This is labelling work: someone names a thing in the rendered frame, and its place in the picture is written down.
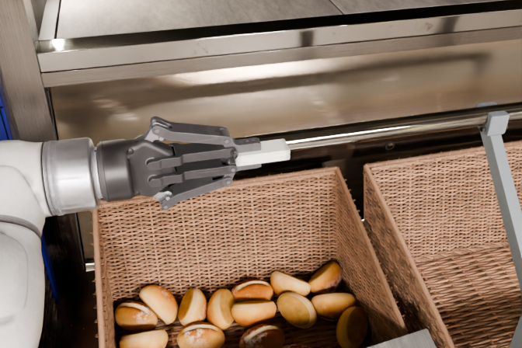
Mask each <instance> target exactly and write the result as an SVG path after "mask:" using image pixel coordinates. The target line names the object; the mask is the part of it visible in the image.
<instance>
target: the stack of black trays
mask: <svg viewBox="0 0 522 348"><path fill-rule="evenodd" d="M44 278H45V295H44V310H43V327H42V332H41V336H40V342H39V346H38V348H63V345H64V326H62V322H63V320H62V319H58V320H57V312H58V310H57V309H56V310H55V306H56V304H55V297H53V298H52V290H53V288H49V286H50V279H48V280H47V271H44Z"/></svg>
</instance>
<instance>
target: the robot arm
mask: <svg viewBox="0 0 522 348"><path fill-rule="evenodd" d="M164 139H167V140H170V141H185V142H194V143H189V144H179V143H171V144H165V143H163V142H161V141H163V140H164ZM158 140H159V141H158ZM290 153H291V151H290V149H289V147H288V145H287V142H286V141H285V139H277V140H270V141H260V140H259V139H258V138H257V137H251V138H245V139H238V140H235V139H233V138H232V137H231V135H230V134H229V131H228V129H227V128H226V127H217V126H208V125H200V124H184V123H175V122H169V121H167V120H164V119H162V118H160V117H152V118H151V126H150V127H149V128H148V131H147V132H146V134H145V135H140V136H138V137H136V138H135V139H132V140H125V139H118V140H112V141H100V142H99V143H98V144H97V146H96V147H94V145H93V143H92V140H91V139H90V138H89V137H82V138H75V139H67V140H61V141H48V142H28V141H20V140H7V141H0V348H38V346H39V342H40V336H41V332H42V327H43V320H44V295H45V278H44V261H43V257H42V252H41V235H42V231H43V227H44V223H45V218H46V217H50V216H54V215H58V216H60V215H64V214H70V213H77V212H83V211H94V210H97V209H98V208H99V206H100V198H103V199H104V201H106V202H107V203H108V202H114V201H120V200H130V199H132V198H133V197H135V196H138V195H141V196H145V197H154V198H155V199H156V200H157V201H158V202H159V203H160V204H161V209H163V210H165V211H166V210H168V209H169V208H171V207H173V206H174V205H176V204H177V203H178V202H180V201H183V200H187V199H190V198H193V197H197V196H199V195H202V194H205V193H209V192H211V191H214V190H218V189H220V188H223V187H226V186H230V185H231V184H232V183H233V176H234V174H235V173H236V172H237V171H239V170H246V169H257V168H259V167H261V163H266V162H278V161H283V160H289V159H290ZM174 154H175V155H174ZM185 179H187V180H185ZM184 180H185V181H184ZM173 183H175V184H174V185H172V186H170V187H168V185H169V184H173Z"/></svg>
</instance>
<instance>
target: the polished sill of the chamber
mask: <svg viewBox="0 0 522 348"><path fill-rule="evenodd" d="M511 26H522V0H503V1H494V2H477V3H468V4H459V5H442V6H433V7H424V8H414V9H398V10H388V11H380V12H362V13H354V14H344V15H335V16H318V17H309V18H300V19H282V20H274V21H264V22H255V23H238V24H229V25H220V26H203V27H194V28H185V29H175V30H159V31H149V32H140V33H123V34H114V35H105V36H96V37H79V38H69V39H60V40H43V41H39V43H38V47H37V60H38V65H39V68H40V72H42V73H43V72H51V71H66V70H74V69H83V68H98V67H106V66H114V65H122V64H137V63H145V62H154V61H169V60H177V59H186V58H194V57H209V56H217V55H226V54H240V53H248V52H257V51H265V50H280V49H288V48H297V47H312V46H320V45H329V44H344V43H352V42H360V41H369V40H383V39H391V38H400V37H415V36H423V35H432V34H440V33H455V32H463V31H472V30H487V29H495V28H503V27H511Z"/></svg>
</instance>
